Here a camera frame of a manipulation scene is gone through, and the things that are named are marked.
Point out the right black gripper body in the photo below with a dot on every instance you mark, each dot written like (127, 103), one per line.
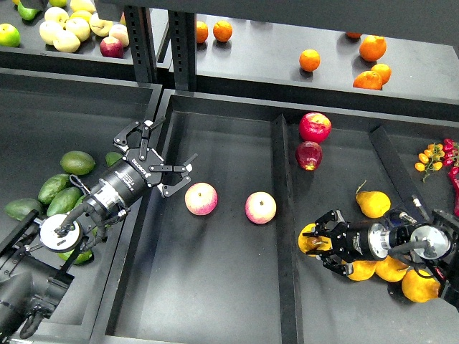
(360, 241)

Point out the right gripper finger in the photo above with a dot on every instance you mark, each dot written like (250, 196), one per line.
(333, 262)
(331, 225)

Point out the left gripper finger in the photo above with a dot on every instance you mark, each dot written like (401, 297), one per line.
(136, 135)
(172, 178)

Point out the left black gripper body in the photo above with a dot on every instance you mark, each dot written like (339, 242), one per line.
(129, 178)

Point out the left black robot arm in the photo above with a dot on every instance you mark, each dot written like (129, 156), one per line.
(38, 253)

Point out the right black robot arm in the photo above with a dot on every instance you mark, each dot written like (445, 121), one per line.
(426, 241)

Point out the yellow pear with stem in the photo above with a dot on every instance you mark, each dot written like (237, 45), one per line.
(373, 204)

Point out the pale yellow pear right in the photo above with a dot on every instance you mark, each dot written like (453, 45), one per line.
(100, 27)

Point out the pale yellow pear front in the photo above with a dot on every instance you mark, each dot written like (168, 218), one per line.
(65, 41)

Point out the pale yellow pear centre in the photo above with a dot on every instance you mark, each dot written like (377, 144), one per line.
(79, 27)

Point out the pale yellow pear left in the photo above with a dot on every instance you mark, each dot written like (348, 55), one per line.
(48, 31)

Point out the pink apple left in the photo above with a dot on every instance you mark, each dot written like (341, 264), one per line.
(201, 199)

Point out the pink apple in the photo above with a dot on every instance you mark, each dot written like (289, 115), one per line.
(260, 207)
(201, 199)

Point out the pink apple right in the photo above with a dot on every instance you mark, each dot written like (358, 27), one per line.
(260, 207)

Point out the dark red apple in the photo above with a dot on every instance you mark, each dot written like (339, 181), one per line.
(309, 155)

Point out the red apple on shelf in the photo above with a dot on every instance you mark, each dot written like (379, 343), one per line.
(111, 47)

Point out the bright red apple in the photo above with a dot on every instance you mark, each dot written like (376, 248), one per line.
(314, 127)

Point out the orange cherry tomato cluster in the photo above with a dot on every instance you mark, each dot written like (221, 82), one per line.
(430, 160)

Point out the pink peach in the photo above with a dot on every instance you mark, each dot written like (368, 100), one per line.
(120, 32)

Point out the red chili pepper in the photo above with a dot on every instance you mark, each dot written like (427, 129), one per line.
(453, 176)

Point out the red cherry tomato cluster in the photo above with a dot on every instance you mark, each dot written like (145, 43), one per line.
(450, 148)

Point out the yellow lemon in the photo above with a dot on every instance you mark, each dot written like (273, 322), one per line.
(81, 14)

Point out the orange front right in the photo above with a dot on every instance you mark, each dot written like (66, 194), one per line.
(368, 80)

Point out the orange left shelf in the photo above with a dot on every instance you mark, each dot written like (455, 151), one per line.
(222, 31)

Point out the orange shelf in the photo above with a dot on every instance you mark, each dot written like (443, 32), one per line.
(309, 60)
(222, 31)

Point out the green apple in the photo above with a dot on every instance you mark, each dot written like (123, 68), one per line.
(10, 36)

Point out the orange right small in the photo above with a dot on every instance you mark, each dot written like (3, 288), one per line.
(384, 71)

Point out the orange centre shelf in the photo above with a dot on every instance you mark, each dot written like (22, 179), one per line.
(309, 60)

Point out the black shelf post left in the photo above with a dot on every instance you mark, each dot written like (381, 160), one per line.
(138, 22)

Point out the black shelf post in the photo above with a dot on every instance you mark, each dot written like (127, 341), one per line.
(138, 22)
(182, 33)

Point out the black shelf post right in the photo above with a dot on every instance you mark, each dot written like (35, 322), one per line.
(182, 33)

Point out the orange behind post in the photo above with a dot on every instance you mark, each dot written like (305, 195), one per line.
(202, 32)

